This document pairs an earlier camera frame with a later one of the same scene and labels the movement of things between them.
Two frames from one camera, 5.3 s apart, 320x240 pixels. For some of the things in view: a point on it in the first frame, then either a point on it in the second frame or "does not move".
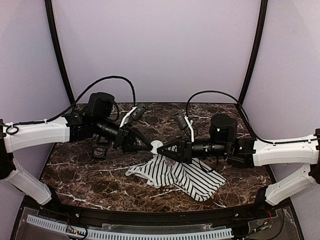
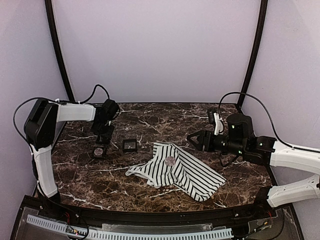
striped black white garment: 197,179 does not move
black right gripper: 186,151 to 206,140
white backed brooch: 169,162 does not move
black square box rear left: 103,140 does not move
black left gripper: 122,139 to 102,136
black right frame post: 264,7 does not move
